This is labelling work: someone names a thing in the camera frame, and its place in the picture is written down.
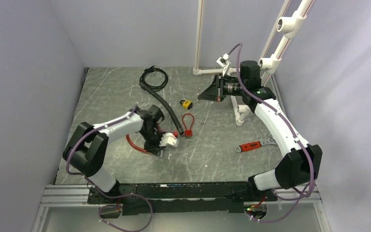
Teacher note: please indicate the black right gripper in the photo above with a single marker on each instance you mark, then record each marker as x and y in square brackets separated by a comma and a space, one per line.
[215, 92]

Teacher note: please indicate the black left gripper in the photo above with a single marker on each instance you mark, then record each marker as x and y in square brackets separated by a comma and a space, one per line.
[153, 148]

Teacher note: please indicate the yellow padlock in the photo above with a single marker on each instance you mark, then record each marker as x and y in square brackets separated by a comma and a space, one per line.
[187, 104]

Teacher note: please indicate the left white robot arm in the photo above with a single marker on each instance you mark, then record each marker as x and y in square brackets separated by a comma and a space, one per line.
[87, 147]

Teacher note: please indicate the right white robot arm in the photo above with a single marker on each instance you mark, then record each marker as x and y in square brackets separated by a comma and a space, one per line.
[301, 160]

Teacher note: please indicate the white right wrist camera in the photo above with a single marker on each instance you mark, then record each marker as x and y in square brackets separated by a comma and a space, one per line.
[225, 64]

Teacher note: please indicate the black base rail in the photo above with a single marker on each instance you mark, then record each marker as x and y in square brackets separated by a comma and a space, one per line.
[141, 198]

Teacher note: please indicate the red handled wrench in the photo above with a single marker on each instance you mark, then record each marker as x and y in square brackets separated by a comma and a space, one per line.
[254, 145]

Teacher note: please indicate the white pvc pipe frame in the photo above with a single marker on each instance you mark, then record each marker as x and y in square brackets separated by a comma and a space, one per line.
[290, 26]

